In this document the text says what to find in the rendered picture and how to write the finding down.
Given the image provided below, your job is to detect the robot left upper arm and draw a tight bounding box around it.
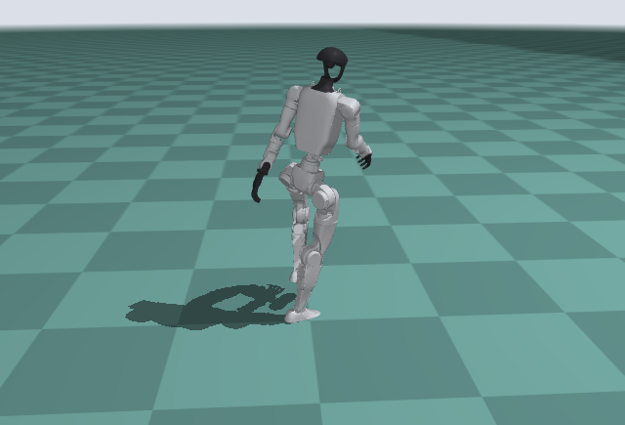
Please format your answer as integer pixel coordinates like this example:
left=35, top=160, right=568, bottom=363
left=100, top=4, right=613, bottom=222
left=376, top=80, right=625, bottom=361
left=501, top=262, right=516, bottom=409
left=274, top=86, right=304, bottom=139

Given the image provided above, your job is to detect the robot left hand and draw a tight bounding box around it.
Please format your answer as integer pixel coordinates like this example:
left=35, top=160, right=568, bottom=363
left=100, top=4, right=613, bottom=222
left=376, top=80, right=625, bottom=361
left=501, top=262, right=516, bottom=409
left=251, top=162, right=271, bottom=203

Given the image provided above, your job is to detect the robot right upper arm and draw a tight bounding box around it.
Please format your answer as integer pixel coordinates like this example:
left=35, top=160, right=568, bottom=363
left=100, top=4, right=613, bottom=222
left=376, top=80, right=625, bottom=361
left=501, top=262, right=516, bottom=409
left=338, top=97, right=361, bottom=149

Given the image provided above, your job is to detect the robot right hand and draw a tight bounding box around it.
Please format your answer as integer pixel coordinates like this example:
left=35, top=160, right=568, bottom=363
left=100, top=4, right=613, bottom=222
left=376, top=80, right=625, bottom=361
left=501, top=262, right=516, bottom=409
left=356, top=154, right=372, bottom=170

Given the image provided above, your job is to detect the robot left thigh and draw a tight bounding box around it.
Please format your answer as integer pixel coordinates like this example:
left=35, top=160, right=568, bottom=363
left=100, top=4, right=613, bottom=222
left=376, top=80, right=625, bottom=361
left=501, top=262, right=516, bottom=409
left=278, top=162, right=311, bottom=223

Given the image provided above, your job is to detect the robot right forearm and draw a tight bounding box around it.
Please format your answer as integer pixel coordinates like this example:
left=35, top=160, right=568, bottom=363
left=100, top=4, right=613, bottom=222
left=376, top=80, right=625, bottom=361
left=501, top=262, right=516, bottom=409
left=353, top=136, right=372, bottom=158

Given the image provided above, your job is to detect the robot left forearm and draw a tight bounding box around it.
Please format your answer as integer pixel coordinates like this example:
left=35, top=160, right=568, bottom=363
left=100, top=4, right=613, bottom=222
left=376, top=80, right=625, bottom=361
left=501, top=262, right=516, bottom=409
left=259, top=123, right=283, bottom=171

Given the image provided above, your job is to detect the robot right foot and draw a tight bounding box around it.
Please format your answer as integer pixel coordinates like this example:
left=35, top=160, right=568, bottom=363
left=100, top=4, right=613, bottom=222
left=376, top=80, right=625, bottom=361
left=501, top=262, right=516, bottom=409
left=284, top=307, right=320, bottom=323

